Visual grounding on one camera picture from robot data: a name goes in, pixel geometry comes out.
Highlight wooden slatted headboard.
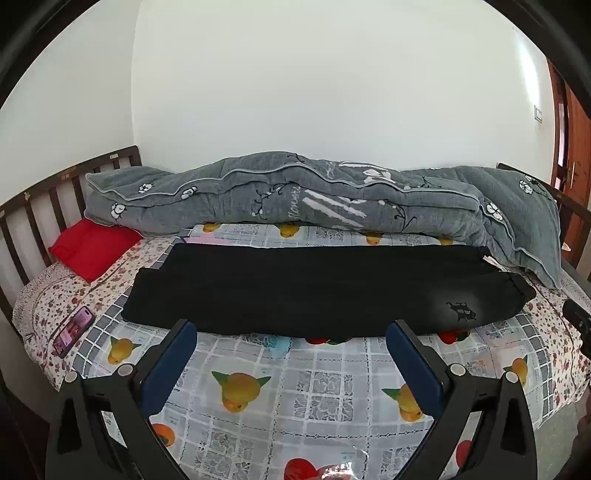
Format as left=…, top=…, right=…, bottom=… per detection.
left=0, top=145, right=142, bottom=333

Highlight grey floral quilt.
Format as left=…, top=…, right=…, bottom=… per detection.
left=83, top=151, right=563, bottom=290

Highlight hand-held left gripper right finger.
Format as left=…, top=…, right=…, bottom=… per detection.
left=387, top=319, right=539, bottom=480

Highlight wooden door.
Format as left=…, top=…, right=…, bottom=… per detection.
left=546, top=58, right=591, bottom=268

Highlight floral bedsheet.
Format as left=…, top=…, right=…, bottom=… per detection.
left=11, top=237, right=591, bottom=416

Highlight smartphone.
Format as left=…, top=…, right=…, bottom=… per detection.
left=52, top=306, right=96, bottom=359

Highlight black pants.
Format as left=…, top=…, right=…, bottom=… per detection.
left=121, top=243, right=537, bottom=339

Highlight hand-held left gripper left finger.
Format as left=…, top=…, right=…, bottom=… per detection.
left=46, top=319, right=198, bottom=480

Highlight red pillow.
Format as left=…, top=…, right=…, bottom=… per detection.
left=48, top=219, right=143, bottom=283

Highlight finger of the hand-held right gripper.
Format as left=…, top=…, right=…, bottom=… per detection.
left=562, top=299, right=591, bottom=358

